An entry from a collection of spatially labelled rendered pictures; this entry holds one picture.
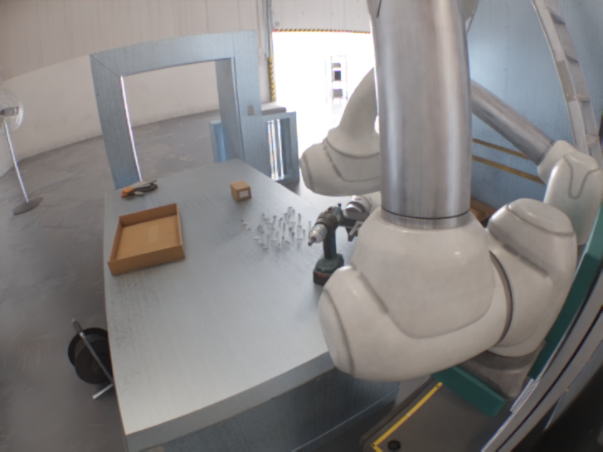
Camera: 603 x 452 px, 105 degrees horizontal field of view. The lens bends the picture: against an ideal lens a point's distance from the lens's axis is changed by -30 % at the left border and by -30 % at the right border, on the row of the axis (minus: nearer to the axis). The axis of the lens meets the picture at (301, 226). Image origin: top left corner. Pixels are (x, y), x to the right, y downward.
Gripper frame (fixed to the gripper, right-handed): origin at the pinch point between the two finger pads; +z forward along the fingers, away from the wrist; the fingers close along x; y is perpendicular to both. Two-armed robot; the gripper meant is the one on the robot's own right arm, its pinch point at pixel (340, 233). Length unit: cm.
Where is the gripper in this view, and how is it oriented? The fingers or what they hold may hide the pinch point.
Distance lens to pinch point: 110.1
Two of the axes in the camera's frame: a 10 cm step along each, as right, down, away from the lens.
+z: -4.3, 4.5, -7.8
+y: -0.5, -8.8, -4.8
